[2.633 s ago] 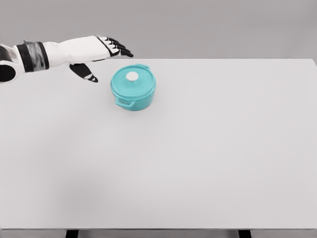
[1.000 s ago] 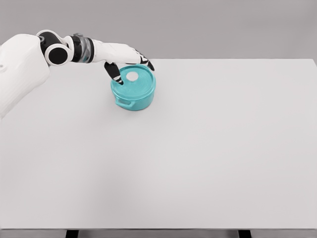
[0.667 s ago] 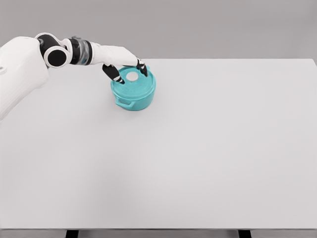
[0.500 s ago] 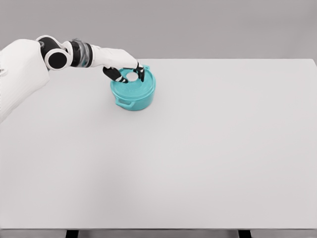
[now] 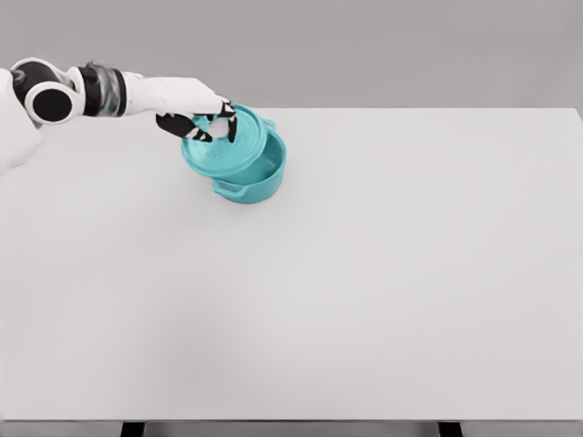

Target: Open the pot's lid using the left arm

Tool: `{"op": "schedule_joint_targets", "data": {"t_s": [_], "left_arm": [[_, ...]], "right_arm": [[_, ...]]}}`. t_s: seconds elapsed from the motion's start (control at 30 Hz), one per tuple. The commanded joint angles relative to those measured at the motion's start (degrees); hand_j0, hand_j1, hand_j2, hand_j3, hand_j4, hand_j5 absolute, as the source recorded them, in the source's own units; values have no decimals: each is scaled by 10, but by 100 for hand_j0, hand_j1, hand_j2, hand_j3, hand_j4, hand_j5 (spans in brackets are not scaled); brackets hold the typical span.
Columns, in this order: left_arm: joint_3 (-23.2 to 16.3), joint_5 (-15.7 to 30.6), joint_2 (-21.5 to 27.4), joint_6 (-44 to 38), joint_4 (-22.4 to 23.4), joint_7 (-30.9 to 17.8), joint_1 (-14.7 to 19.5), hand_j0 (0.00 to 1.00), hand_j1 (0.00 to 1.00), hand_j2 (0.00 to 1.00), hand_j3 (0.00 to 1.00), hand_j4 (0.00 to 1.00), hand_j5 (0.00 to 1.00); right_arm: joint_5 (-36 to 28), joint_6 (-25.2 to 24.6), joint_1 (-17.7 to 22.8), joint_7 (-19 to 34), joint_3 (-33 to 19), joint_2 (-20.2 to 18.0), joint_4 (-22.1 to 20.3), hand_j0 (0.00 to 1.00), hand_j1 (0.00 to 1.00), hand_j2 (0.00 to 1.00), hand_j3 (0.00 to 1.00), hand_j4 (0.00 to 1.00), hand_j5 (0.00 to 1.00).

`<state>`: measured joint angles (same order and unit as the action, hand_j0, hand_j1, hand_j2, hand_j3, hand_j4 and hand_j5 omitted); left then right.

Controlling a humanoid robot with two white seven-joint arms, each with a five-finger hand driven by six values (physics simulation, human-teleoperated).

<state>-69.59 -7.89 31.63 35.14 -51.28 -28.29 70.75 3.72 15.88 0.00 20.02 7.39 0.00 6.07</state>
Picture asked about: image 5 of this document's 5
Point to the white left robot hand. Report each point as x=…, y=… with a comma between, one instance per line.
x=182, y=95

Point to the teal pot lid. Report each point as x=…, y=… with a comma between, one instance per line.
x=223, y=152

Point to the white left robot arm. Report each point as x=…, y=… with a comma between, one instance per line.
x=54, y=98

